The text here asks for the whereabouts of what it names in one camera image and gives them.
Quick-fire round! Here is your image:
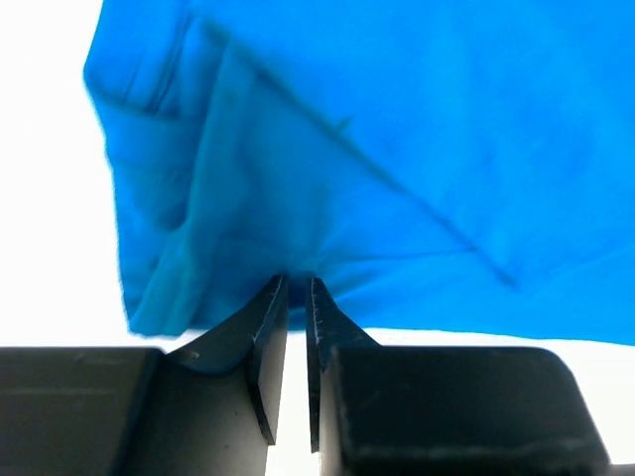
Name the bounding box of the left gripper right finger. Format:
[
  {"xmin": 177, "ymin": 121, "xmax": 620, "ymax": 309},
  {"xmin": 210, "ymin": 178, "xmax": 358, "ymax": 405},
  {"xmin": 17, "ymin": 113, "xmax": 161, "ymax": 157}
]
[{"xmin": 306, "ymin": 279, "xmax": 610, "ymax": 476}]

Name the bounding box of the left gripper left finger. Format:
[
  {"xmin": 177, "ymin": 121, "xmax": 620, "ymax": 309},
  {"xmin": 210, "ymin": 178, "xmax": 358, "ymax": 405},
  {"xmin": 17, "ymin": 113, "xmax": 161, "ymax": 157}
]
[{"xmin": 1, "ymin": 277, "xmax": 288, "ymax": 476}]

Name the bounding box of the blue t shirt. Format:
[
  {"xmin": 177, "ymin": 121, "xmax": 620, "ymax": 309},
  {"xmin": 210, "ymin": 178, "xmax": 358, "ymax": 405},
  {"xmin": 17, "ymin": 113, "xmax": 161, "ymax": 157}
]
[{"xmin": 84, "ymin": 1, "xmax": 634, "ymax": 344}]

